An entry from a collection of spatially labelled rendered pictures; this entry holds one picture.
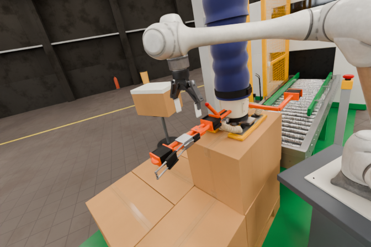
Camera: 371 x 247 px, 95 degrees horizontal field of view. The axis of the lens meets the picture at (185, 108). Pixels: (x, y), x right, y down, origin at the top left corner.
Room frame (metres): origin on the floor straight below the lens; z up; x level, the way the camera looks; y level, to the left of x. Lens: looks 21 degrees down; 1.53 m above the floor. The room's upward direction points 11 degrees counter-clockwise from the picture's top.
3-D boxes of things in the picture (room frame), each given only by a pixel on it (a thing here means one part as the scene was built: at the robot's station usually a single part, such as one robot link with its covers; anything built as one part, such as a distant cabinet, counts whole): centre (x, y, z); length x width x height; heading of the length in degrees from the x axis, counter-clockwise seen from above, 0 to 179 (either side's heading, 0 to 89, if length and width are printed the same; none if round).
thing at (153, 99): (2.51, 0.39, 0.82); 0.60 x 0.40 x 0.40; 56
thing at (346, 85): (1.30, -1.35, 0.50); 0.07 x 0.07 x 1.00; 42
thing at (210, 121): (0.88, -0.13, 1.08); 0.10 x 0.08 x 0.06; 41
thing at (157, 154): (0.66, 0.14, 1.08); 0.08 x 0.07 x 0.05; 131
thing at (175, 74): (0.75, -0.01, 1.38); 0.08 x 0.07 x 0.09; 40
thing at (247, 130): (0.97, -0.38, 0.98); 0.34 x 0.10 x 0.05; 131
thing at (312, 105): (2.11, -1.90, 0.60); 1.60 x 0.11 x 0.09; 132
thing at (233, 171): (1.03, -0.31, 0.74); 0.60 x 0.40 x 0.40; 131
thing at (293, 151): (1.29, -0.59, 0.58); 0.70 x 0.03 x 0.06; 42
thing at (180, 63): (0.75, -0.01, 1.45); 0.09 x 0.09 x 0.06
